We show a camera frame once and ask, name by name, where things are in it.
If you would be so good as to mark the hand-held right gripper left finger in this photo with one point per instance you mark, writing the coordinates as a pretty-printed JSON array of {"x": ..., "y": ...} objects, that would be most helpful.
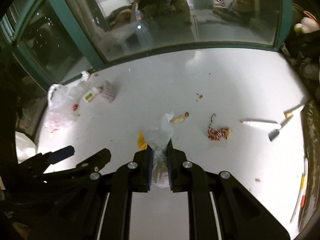
[{"x": 150, "y": 170}]

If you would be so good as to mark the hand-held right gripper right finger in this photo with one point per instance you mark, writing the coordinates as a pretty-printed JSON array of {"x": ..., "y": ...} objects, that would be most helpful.
[{"x": 170, "y": 172}]

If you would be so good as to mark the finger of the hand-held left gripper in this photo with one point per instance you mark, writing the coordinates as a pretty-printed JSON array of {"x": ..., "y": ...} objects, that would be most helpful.
[
  {"x": 62, "y": 152},
  {"x": 98, "y": 158}
]

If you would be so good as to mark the crinkled clear plastic bag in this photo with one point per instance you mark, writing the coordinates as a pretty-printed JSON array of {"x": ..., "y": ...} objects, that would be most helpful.
[{"x": 160, "y": 135}]

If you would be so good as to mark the orange peel piece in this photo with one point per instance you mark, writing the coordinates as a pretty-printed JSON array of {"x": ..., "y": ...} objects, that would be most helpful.
[{"x": 142, "y": 142}]

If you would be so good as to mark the white bag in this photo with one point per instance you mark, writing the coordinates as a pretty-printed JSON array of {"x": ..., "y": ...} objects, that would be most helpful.
[{"x": 25, "y": 147}]

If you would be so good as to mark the small red wrapper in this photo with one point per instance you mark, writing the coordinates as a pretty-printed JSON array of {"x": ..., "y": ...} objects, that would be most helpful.
[{"x": 75, "y": 107}]

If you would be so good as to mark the whole peanut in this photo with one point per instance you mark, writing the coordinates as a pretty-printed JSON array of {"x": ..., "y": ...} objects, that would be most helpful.
[{"x": 178, "y": 119}]

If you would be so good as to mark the small white bottle green label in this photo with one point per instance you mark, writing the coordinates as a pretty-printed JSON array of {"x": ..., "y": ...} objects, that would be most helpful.
[{"x": 90, "y": 95}]

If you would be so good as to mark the pink wrapped packet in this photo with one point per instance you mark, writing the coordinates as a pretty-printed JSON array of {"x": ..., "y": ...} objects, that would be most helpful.
[{"x": 108, "y": 92}]

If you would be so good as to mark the crumpled white paper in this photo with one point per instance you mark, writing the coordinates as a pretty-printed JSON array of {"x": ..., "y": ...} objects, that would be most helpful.
[{"x": 85, "y": 75}]

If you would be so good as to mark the grey capped marker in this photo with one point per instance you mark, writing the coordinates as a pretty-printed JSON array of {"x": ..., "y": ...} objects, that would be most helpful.
[{"x": 273, "y": 135}]

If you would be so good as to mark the white pen orange band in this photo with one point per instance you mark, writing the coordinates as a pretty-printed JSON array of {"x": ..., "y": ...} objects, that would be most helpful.
[{"x": 303, "y": 180}]

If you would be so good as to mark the cigarette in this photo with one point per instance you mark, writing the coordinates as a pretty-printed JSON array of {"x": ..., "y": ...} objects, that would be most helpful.
[{"x": 290, "y": 114}]

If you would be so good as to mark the worn dark oval mat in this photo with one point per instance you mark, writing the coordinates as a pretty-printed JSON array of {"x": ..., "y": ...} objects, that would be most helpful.
[{"x": 312, "y": 167}]

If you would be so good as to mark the dark clothes pile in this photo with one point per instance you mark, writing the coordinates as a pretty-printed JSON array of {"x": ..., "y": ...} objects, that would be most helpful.
[{"x": 300, "y": 55}]

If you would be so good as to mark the pink white plush toy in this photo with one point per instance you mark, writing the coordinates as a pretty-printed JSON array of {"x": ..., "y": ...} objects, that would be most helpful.
[{"x": 306, "y": 25}]

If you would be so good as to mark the teal window frame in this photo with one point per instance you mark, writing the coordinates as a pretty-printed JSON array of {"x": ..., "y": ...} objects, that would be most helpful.
[{"x": 286, "y": 17}]

